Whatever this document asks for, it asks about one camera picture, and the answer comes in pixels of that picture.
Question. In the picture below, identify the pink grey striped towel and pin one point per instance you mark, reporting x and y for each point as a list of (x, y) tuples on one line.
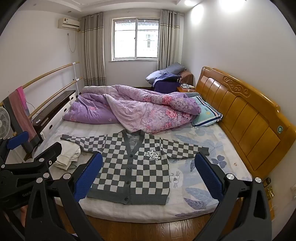
[(23, 115)]

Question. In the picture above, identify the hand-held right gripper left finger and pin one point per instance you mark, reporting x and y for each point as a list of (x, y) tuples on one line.
[(89, 177)]

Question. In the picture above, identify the bed with leaf print sheet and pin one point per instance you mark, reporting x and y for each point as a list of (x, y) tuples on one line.
[(196, 185)]

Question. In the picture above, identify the folded white cloth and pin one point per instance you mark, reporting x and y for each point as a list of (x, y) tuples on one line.
[(67, 153)]

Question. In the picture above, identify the brown cushion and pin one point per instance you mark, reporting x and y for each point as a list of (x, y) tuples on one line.
[(187, 77)]

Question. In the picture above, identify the purple storage box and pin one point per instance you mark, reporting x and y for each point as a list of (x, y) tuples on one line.
[(166, 87)]

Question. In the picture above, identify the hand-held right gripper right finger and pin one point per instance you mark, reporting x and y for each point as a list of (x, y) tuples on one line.
[(208, 178)]

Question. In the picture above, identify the white air conditioner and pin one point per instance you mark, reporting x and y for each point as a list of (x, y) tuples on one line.
[(68, 23)]

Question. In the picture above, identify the wooden headboard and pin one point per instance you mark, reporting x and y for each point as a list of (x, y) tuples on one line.
[(242, 115)]

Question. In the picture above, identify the purple floral quilt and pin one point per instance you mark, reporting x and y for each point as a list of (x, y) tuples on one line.
[(138, 109)]

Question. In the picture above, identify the grey white checkered cardigan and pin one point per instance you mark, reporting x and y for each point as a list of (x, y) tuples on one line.
[(138, 171)]

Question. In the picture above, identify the white rail post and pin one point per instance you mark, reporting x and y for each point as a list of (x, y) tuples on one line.
[(75, 74)]

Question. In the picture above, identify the grey striped curtain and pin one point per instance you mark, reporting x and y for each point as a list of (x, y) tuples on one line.
[(92, 51), (168, 39)]

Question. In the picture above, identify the window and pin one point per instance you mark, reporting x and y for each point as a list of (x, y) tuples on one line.
[(135, 38)]

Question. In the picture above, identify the white standing fan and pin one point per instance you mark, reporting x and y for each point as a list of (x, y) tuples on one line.
[(4, 122)]

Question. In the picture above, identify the wooden nightstand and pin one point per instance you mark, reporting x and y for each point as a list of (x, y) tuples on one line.
[(180, 90)]

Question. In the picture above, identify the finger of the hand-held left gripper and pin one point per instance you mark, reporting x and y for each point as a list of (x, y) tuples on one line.
[(17, 140), (49, 153)]

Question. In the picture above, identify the blue striped pillow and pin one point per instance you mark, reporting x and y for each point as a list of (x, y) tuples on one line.
[(205, 112)]

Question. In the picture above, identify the wooden wall rail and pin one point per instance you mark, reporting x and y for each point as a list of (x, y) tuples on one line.
[(46, 72), (57, 92)]

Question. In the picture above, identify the blue grey bedding pile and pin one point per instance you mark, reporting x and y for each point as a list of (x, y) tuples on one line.
[(171, 68)]

